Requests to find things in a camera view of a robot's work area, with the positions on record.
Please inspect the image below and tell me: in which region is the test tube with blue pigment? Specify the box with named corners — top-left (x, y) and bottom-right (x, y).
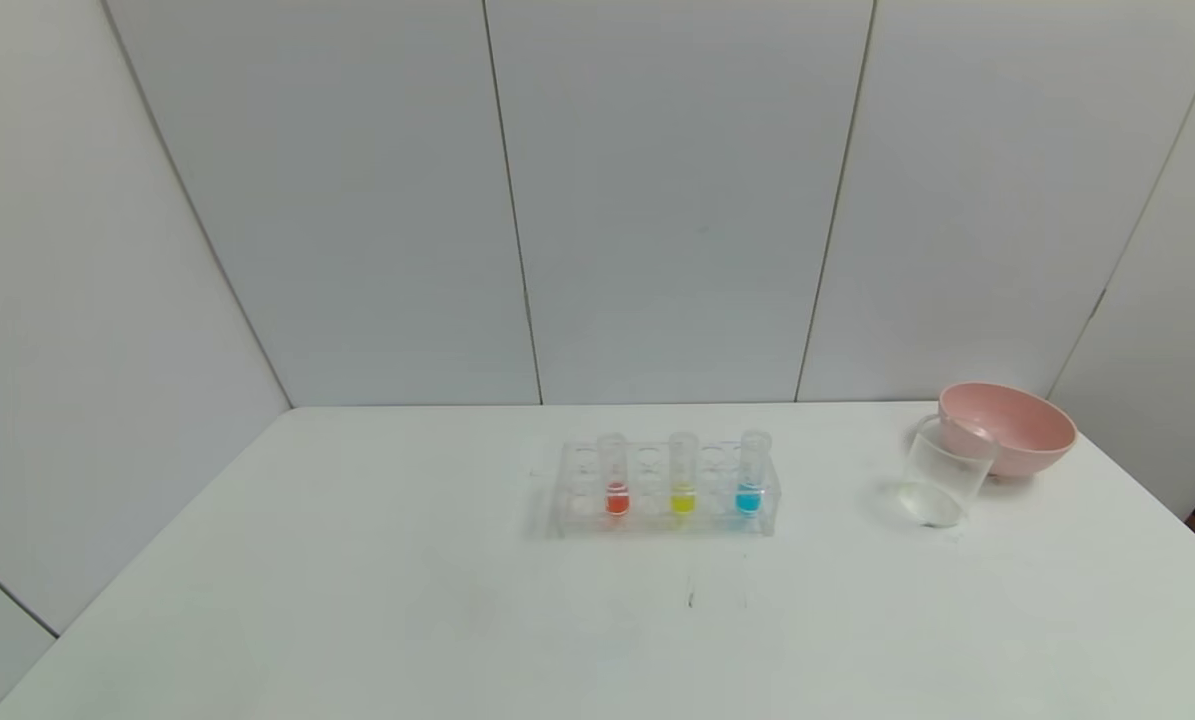
top-left (737, 430), bottom-right (772, 517)

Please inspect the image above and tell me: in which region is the pink bowl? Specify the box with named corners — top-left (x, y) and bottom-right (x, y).
top-left (938, 382), bottom-right (1078, 478)

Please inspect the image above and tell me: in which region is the clear plastic beaker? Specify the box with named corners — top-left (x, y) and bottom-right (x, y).
top-left (897, 415), bottom-right (998, 528)

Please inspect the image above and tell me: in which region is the test tube with yellow pigment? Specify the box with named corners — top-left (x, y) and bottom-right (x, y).
top-left (668, 431), bottom-right (700, 517)

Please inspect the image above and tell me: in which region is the test tube with red pigment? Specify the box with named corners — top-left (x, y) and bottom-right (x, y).
top-left (598, 433), bottom-right (631, 517)

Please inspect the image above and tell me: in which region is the clear plastic test tube rack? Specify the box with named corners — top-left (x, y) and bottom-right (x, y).
top-left (552, 437), bottom-right (781, 538)

